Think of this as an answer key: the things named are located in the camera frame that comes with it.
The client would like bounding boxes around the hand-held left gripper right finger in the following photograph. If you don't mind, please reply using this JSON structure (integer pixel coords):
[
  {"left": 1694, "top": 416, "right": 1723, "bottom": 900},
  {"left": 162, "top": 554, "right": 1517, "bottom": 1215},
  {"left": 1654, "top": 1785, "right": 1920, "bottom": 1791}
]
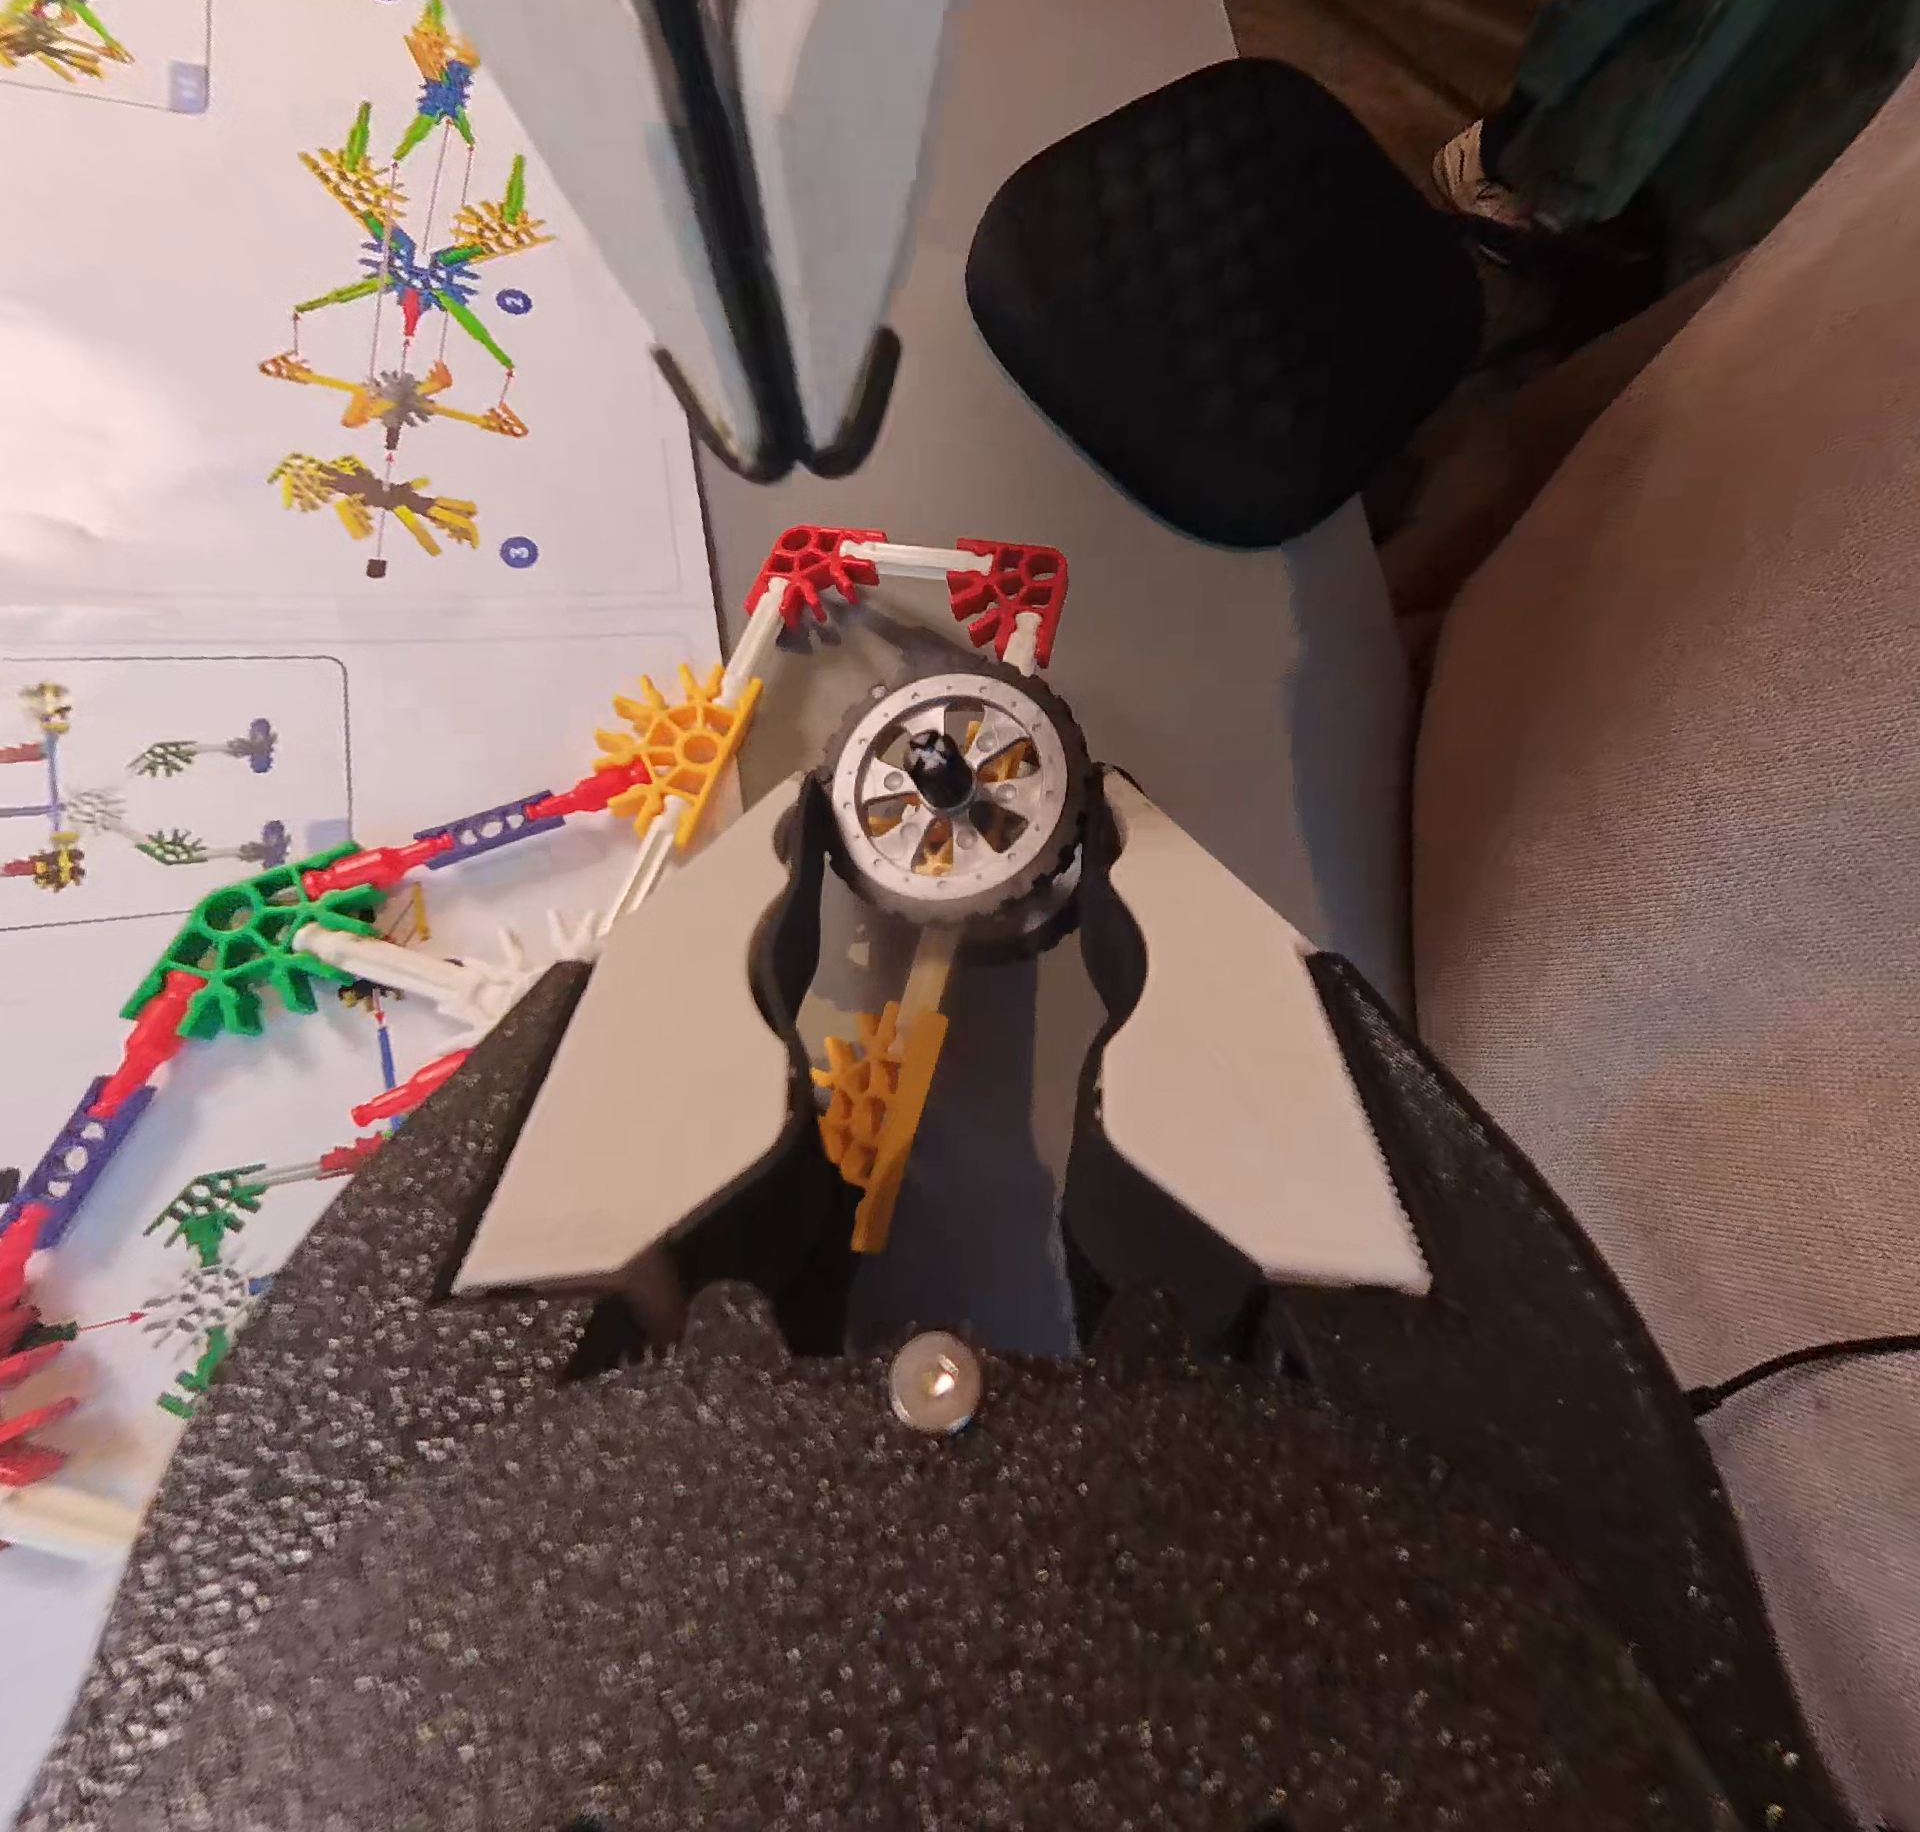
[{"left": 1066, "top": 767, "right": 1431, "bottom": 1347}]

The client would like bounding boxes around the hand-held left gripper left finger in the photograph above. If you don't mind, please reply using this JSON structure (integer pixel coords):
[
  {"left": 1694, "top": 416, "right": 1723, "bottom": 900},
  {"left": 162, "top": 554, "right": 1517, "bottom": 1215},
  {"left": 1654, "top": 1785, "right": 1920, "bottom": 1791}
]
[{"left": 452, "top": 777, "right": 857, "bottom": 1353}]

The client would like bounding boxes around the black rounded object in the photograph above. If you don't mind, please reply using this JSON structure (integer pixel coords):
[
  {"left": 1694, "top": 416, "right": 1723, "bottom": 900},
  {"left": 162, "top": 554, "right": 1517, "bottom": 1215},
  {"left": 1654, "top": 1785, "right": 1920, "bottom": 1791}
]
[{"left": 968, "top": 63, "right": 1487, "bottom": 548}]

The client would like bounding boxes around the colourful construction toy model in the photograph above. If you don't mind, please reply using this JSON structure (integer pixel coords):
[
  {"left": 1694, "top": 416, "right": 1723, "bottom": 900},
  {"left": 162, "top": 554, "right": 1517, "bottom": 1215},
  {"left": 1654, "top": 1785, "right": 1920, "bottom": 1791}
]
[{"left": 3, "top": 527, "right": 1097, "bottom": 1562}]

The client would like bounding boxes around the white instruction sheet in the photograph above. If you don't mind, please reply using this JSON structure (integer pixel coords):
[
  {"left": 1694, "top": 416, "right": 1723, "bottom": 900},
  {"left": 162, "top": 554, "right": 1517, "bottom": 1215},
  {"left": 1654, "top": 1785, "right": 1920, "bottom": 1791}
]
[{"left": 3, "top": 0, "right": 723, "bottom": 1832}]

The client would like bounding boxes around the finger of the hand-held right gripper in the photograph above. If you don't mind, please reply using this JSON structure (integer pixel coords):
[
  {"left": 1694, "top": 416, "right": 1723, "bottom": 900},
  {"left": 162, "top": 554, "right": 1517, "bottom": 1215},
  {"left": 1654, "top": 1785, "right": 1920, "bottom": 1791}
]
[
  {"left": 392, "top": 0, "right": 807, "bottom": 483},
  {"left": 715, "top": 0, "right": 980, "bottom": 472}
]

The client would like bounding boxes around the thin black cable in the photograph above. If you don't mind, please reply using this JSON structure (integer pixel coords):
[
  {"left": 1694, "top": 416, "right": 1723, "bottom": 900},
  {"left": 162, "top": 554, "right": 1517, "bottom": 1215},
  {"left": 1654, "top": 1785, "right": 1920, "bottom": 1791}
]
[{"left": 1675, "top": 1332, "right": 1920, "bottom": 1413}]

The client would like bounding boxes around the person's upper body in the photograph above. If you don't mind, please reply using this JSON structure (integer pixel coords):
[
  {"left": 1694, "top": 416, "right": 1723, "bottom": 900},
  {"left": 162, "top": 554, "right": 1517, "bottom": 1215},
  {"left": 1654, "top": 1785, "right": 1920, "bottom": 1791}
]
[{"left": 1406, "top": 91, "right": 1920, "bottom": 1832}]

